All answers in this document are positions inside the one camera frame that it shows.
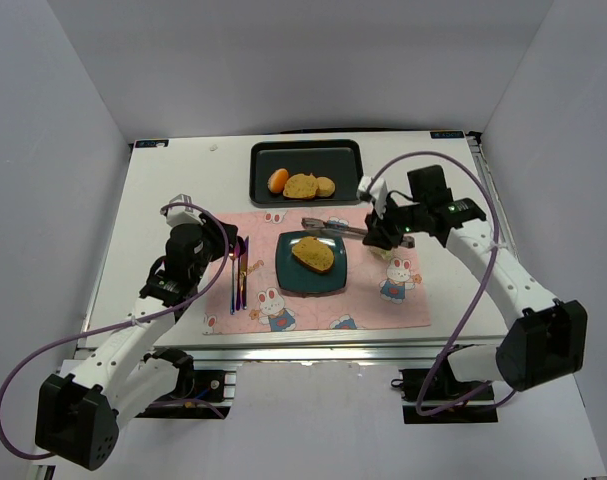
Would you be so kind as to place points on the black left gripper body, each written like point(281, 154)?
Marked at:
point(222, 235)

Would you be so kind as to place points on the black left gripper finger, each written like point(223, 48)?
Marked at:
point(215, 228)
point(231, 252)

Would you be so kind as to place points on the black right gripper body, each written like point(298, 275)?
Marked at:
point(378, 234)

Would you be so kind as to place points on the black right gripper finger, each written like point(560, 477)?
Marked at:
point(381, 239)
point(373, 221)

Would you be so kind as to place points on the steel serving tongs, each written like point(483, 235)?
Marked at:
point(314, 224)

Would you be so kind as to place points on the crusty speckled bread slice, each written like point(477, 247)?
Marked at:
point(314, 254)

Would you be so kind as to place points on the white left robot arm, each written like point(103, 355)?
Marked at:
point(80, 415)

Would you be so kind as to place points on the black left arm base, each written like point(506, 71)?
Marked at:
point(199, 393)

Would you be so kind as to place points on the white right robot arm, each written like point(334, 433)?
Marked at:
point(545, 337)

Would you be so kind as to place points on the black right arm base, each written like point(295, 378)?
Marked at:
point(478, 410)

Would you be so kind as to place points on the iridescent large spoon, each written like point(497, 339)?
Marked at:
point(241, 256)

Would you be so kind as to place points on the iridescent small spoon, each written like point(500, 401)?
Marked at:
point(233, 282)

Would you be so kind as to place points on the pale yellow mug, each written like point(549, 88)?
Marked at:
point(382, 253)

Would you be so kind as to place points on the small pale round bun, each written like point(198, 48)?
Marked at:
point(325, 187)

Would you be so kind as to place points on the black baking tray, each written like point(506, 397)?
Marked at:
point(336, 159)

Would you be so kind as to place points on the dark teal square plate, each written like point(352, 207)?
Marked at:
point(295, 278)

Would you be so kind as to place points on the glossy orange round bun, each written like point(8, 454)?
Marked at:
point(277, 181)

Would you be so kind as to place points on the blue label sticker right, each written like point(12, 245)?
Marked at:
point(447, 134)

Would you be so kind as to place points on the blue label sticker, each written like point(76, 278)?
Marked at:
point(447, 134)
point(151, 143)

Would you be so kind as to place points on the blue label sticker left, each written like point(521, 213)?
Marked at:
point(151, 143)

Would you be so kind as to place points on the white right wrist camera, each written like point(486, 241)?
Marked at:
point(373, 190)

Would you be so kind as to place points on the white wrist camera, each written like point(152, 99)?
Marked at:
point(181, 214)
point(373, 190)

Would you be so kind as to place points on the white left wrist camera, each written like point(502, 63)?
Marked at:
point(181, 214)

